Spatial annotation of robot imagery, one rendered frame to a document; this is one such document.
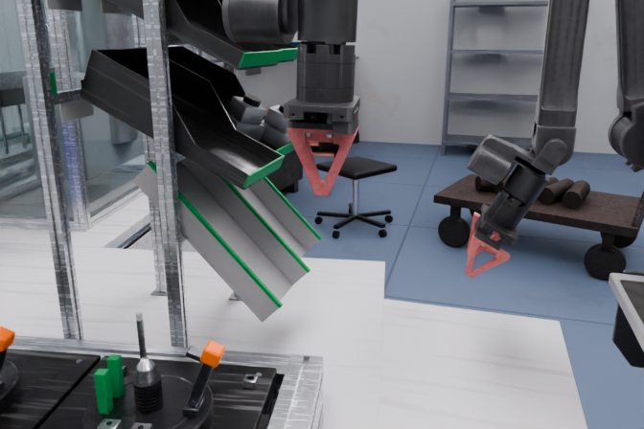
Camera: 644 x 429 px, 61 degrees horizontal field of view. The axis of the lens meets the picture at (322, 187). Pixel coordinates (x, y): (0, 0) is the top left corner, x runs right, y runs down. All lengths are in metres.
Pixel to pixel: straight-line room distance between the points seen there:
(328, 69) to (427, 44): 6.78
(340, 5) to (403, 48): 6.80
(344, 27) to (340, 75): 0.04
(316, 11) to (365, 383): 0.60
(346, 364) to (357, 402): 0.10
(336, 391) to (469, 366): 0.23
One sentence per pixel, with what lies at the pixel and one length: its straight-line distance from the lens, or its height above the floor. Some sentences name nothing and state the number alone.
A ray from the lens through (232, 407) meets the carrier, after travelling 0.70.
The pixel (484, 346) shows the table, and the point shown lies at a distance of 1.05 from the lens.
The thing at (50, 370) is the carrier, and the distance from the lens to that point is 0.83.
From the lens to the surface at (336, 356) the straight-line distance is 0.98.
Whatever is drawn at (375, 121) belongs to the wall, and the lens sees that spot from 7.46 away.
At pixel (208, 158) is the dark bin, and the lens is 0.77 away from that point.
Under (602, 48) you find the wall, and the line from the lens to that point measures 7.39.
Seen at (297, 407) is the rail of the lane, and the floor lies 0.96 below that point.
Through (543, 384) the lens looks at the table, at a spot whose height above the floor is 0.86.
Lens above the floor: 1.39
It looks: 16 degrees down
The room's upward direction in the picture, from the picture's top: straight up
